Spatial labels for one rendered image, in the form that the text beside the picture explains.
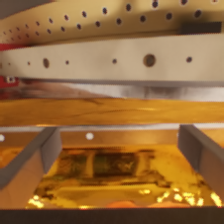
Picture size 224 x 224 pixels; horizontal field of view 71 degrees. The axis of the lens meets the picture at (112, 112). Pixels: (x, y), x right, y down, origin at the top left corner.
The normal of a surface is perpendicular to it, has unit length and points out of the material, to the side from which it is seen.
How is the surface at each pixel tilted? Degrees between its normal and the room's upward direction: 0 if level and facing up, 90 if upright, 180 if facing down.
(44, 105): 90
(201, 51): 90
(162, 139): 90
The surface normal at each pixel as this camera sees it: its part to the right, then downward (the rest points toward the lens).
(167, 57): -0.28, 0.29
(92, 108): 0.00, 0.30
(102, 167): 0.00, -0.33
